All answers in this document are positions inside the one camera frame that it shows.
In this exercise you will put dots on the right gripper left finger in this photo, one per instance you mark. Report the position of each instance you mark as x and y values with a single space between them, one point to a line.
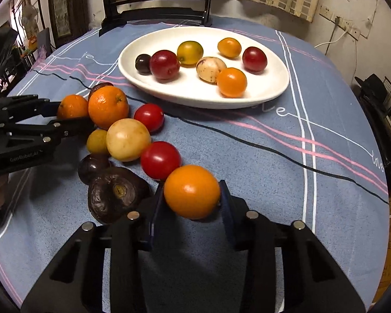
154 212

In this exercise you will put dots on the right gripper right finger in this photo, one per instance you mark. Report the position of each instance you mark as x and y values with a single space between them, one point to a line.
232 208

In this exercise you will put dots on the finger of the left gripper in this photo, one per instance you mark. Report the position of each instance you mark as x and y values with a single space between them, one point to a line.
58 130
21 107

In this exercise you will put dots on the wrinkled dark passion fruit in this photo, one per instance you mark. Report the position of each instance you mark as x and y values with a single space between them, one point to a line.
114 192

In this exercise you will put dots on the red tomato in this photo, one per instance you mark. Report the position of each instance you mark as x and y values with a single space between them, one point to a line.
159 160
151 115

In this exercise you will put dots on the dark purple plum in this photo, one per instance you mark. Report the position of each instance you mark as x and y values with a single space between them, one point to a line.
91 165

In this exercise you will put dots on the large mandarin orange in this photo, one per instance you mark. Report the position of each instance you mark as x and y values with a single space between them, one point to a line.
107 105

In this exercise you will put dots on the pale yellow round fruit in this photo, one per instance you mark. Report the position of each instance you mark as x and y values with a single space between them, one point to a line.
126 139

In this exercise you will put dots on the small dark purple fruit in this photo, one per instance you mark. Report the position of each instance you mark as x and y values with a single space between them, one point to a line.
142 64

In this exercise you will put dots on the dark red plum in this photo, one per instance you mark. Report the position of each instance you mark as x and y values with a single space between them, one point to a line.
164 65

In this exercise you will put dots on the speckled pale yellow fruit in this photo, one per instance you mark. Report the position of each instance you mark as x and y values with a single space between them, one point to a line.
208 69

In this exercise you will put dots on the yellow green fruit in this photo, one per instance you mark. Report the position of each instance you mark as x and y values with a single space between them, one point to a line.
189 53

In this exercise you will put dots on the round orange fruit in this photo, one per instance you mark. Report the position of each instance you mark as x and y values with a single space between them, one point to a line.
229 48

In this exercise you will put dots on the small yellow fruit centre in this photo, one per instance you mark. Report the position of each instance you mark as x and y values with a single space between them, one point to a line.
96 142

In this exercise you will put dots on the blue plaid tablecloth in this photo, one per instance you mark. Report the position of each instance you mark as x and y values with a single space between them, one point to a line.
308 155

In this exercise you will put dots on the dark framed picture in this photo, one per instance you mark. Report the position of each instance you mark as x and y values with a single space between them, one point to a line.
69 20

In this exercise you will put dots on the black hat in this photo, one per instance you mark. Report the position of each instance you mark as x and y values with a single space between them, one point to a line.
374 85

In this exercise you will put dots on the wall power strip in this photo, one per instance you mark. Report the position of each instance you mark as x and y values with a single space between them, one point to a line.
346 25

